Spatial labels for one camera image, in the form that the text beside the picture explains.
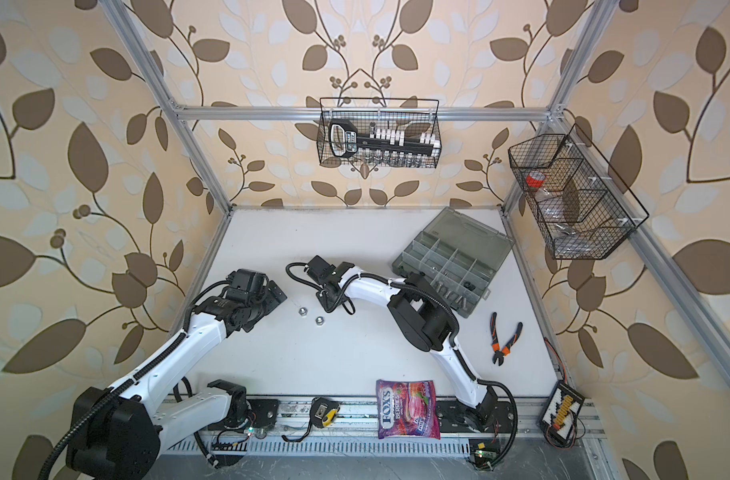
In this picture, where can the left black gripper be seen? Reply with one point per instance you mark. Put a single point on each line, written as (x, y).
(272, 299)

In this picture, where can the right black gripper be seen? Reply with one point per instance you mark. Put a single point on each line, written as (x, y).
(327, 305)

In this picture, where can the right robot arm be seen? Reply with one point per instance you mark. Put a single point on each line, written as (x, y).
(428, 323)

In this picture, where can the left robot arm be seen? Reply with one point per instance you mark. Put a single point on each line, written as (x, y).
(119, 432)

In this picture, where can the yellow black tape measure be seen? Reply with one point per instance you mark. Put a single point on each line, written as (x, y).
(323, 412)

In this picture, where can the purple Fox's candy bag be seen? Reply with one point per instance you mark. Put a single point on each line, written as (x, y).
(407, 409)

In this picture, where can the grey plastic organizer box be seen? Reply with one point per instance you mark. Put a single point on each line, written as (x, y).
(458, 255)

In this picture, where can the socket set on black rail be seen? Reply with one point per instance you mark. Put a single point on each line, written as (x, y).
(382, 146)

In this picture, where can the back wire basket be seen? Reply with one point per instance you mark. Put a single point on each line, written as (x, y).
(413, 114)

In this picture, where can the wire basket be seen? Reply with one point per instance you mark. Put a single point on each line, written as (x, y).
(584, 209)
(413, 114)

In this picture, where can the small electronics board with wires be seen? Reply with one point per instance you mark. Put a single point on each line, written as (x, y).
(560, 416)

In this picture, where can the right wire basket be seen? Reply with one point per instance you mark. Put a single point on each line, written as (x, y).
(584, 209)

